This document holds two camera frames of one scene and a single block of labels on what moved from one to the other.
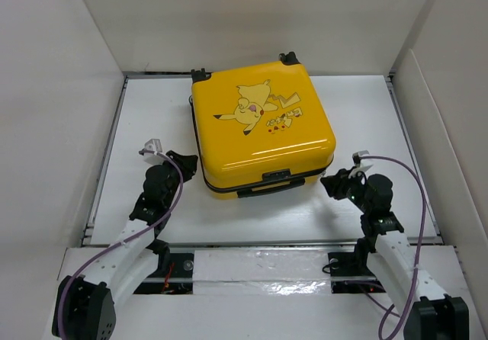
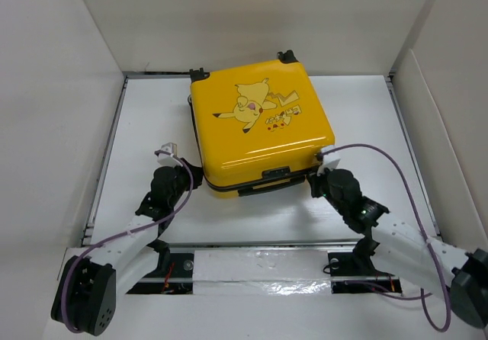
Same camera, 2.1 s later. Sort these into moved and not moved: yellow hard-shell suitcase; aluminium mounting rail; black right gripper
Moved: black right gripper
Not moved: aluminium mounting rail; yellow hard-shell suitcase
